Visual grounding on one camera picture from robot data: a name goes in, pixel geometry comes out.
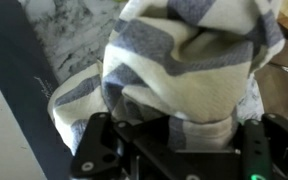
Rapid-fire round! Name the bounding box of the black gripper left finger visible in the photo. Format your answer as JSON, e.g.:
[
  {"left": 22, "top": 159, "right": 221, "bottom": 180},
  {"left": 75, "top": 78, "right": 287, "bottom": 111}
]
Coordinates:
[{"left": 69, "top": 111, "right": 198, "bottom": 180}]

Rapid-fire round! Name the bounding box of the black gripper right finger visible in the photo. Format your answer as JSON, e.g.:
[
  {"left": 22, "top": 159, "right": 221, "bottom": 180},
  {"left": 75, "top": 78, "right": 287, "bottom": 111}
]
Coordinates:
[{"left": 237, "top": 112, "right": 288, "bottom": 180}]

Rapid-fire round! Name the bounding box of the striped cream grey towel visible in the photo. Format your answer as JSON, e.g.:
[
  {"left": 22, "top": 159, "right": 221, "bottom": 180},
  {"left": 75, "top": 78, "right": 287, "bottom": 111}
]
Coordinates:
[{"left": 47, "top": 0, "right": 287, "bottom": 155}]

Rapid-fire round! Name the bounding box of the dark blue cardboard box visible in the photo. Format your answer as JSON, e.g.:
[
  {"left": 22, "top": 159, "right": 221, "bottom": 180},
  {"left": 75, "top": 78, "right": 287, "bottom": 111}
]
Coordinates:
[{"left": 0, "top": 0, "right": 73, "bottom": 180}]

